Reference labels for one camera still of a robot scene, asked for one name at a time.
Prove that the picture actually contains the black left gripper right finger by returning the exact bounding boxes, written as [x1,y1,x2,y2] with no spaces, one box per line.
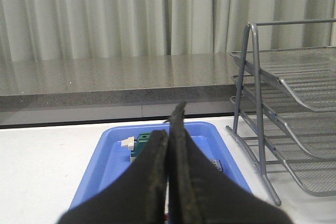
[167,102,292,223]

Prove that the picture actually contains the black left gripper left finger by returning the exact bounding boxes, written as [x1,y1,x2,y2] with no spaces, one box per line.
[58,130,168,223]

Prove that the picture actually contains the red emergency push button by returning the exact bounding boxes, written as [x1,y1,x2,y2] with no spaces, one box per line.
[210,159,223,172]

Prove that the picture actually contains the blue plastic tray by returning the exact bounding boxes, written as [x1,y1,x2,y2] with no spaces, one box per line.
[69,121,251,209]

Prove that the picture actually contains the grey stone counter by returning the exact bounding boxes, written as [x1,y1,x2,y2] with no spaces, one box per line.
[1,53,238,111]

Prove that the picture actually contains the white curtain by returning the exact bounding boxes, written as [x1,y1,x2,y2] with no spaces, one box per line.
[1,0,335,62]

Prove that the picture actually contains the green electrical switch block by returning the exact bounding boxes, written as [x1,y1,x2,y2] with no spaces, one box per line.
[121,132,151,162]

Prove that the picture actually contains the grey metal rack frame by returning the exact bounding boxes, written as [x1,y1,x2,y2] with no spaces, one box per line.
[225,18,336,207]

